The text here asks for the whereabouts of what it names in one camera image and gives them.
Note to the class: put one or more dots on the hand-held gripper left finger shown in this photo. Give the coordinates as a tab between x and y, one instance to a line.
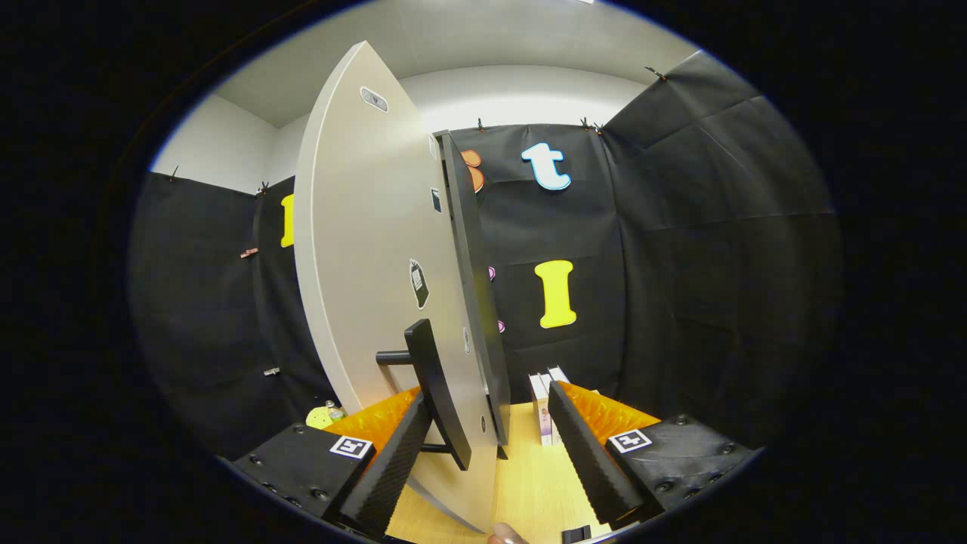
302	465

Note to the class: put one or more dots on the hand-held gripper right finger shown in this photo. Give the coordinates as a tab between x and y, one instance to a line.
585	453

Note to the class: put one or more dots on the grey shoe cabinet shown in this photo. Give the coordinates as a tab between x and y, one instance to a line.
472	249

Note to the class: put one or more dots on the yellow pineapple plush toy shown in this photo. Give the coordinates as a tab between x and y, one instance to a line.
319	418

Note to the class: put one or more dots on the green label drink bottle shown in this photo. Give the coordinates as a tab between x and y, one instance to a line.
334	412

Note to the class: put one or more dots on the black backdrop cloth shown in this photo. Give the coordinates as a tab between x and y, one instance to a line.
680	264

